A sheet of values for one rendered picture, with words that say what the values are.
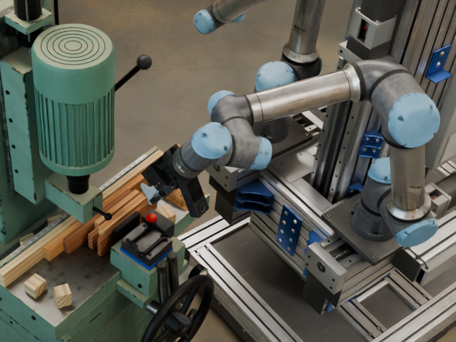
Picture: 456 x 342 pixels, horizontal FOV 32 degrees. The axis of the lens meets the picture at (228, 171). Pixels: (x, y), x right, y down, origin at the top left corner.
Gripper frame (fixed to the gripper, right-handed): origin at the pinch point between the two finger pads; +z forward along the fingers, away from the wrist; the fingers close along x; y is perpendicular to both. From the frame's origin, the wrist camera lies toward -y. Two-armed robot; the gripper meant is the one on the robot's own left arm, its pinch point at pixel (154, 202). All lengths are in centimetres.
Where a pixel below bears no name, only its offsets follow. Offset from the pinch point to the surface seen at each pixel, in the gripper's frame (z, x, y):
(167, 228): 4.7, -1.3, -7.1
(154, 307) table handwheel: 18.0, 8.2, -21.2
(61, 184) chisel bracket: 12.6, 10.1, 18.1
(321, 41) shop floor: 130, -238, 17
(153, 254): 4.3, 6.9, -9.9
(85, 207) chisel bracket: 8.8, 10.9, 9.6
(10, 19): -21, 13, 50
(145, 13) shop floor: 174, -187, 90
